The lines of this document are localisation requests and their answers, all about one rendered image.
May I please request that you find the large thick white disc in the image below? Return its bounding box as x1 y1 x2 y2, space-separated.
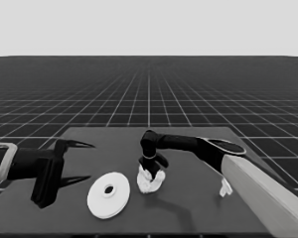
86 171 131 220

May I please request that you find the white round carrier with pins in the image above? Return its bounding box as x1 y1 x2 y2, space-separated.
136 165 167 194

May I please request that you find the small white T-shaped piece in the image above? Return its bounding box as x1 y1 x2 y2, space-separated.
219 178 233 198

